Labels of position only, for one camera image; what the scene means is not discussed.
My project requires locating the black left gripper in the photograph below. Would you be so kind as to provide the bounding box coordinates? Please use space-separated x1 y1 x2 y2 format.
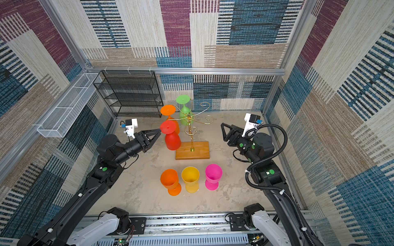
113 129 160 168

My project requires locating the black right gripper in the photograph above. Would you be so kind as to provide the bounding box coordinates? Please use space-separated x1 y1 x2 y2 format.
221 123 259 165

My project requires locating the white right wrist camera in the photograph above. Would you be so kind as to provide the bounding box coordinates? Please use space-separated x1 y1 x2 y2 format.
242 113 262 137

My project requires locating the black wire mesh shelf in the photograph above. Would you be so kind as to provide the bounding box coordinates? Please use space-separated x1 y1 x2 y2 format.
93 70 163 118

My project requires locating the wooden rack base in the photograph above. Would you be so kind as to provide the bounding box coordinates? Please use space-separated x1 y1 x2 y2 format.
175 141 210 160

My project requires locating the black corrugated cable conduit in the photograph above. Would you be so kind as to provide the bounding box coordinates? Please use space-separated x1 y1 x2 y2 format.
245 123 318 246

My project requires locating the white slotted cable duct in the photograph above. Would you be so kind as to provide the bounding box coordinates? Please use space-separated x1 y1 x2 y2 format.
93 233 249 246

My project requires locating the red wine glass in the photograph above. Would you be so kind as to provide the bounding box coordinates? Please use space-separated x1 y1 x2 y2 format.
160 121 182 151

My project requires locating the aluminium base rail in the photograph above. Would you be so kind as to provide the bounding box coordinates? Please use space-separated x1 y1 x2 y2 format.
55 210 318 237

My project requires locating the yellow wine glass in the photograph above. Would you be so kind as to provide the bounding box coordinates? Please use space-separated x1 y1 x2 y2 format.
181 167 200 193

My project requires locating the pink wine glass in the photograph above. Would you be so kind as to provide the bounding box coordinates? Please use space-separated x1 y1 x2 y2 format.
205 164 223 191

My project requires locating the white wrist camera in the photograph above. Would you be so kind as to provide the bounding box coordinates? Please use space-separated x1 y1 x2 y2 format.
120 118 138 138
242 113 262 137

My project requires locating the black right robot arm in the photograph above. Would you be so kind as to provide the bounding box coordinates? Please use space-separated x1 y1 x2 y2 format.
221 123 322 246

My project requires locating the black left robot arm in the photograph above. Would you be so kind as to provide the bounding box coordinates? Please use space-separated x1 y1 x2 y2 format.
17 129 161 246

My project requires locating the white wire mesh basket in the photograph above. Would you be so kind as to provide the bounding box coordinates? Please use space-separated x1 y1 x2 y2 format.
37 73 98 138

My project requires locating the orange wine glass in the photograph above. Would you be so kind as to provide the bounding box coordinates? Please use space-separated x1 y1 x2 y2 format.
160 105 180 134
160 169 182 196

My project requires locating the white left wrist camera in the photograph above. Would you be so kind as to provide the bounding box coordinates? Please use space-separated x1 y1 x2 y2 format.
120 118 138 138

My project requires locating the green wine glass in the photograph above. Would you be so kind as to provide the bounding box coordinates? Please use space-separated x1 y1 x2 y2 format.
176 95 194 126

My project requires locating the gold wire glass rack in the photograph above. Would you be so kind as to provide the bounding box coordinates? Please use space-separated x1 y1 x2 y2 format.
174 101 214 152

